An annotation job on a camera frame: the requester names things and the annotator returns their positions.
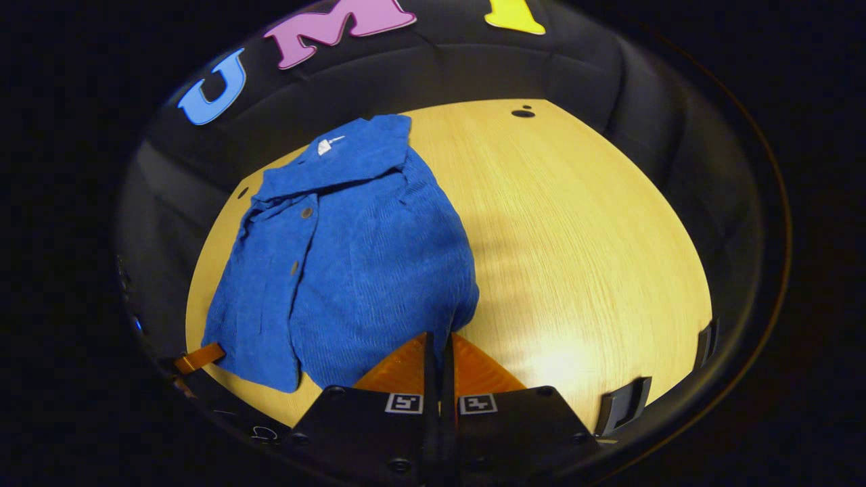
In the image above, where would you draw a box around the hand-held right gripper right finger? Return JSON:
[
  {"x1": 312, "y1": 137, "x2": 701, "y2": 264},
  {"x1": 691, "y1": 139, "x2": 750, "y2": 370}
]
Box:
[{"x1": 440, "y1": 333, "x2": 599, "y2": 484}]

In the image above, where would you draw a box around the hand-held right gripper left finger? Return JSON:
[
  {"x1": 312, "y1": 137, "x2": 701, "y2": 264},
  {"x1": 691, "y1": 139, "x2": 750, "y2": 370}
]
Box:
[{"x1": 288, "y1": 331, "x2": 440, "y2": 484}]

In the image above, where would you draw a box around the blue corduroy jacket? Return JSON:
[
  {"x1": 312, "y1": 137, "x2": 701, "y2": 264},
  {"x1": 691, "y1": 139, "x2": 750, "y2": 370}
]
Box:
[{"x1": 202, "y1": 114, "x2": 480, "y2": 394}]

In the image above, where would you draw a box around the black table edge clamp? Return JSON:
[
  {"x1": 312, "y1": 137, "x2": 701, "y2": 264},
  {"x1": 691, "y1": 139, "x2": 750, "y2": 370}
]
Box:
[
  {"x1": 595, "y1": 377, "x2": 652, "y2": 437},
  {"x1": 693, "y1": 318, "x2": 720, "y2": 371}
]

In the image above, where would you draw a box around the black backdrop cloth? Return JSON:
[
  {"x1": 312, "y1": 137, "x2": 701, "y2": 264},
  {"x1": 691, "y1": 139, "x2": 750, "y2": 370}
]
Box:
[{"x1": 115, "y1": 0, "x2": 765, "y2": 352}]

